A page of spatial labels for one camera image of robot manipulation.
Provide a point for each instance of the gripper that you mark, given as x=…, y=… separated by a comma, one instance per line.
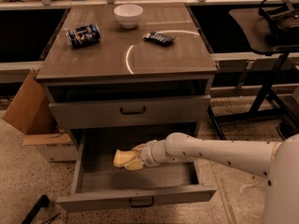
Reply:
x=147, y=155

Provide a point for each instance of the yellow sponge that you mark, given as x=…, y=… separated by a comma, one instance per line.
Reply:
x=119, y=159

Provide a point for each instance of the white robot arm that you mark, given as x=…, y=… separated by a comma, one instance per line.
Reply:
x=277, y=161

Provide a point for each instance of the open middle grey drawer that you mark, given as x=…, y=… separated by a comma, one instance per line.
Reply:
x=97, y=184

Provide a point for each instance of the closed upper grey drawer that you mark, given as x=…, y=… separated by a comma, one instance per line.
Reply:
x=133, y=112

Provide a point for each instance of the grey drawer cabinet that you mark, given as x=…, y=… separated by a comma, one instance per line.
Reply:
x=121, y=65

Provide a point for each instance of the brown cardboard box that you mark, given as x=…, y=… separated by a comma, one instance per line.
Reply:
x=29, y=113

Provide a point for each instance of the dark blue snack packet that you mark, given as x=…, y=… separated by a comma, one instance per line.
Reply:
x=158, y=39

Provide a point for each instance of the blue soda can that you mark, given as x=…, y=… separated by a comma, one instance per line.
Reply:
x=83, y=36

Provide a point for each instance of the white ceramic bowl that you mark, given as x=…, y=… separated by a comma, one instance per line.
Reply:
x=128, y=15

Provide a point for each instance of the black bag on table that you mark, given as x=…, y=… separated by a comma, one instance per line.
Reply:
x=283, y=22

